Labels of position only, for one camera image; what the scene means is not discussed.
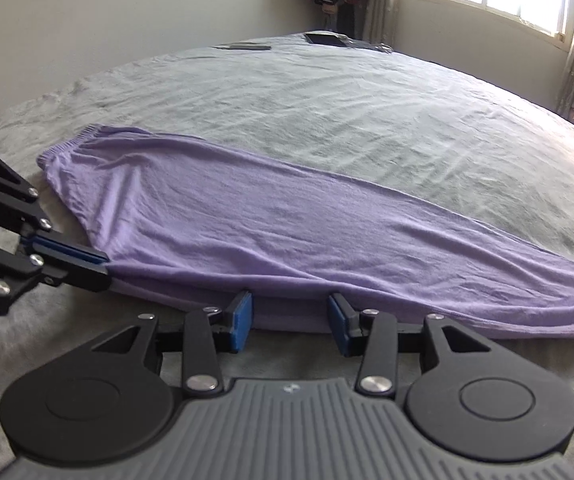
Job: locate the grey bed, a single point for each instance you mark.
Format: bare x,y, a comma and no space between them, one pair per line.
317,100

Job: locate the black phone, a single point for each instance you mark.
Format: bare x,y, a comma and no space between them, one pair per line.
242,47

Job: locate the tablet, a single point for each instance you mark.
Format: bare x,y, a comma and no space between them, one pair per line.
327,38

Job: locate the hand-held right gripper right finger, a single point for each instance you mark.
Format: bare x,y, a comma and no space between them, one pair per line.
338,322

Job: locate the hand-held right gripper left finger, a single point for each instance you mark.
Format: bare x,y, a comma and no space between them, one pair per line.
242,320

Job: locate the purple pants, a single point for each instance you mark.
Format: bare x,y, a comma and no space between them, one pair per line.
267,220

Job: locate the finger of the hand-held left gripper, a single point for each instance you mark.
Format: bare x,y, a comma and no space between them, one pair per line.
62,247
77,275

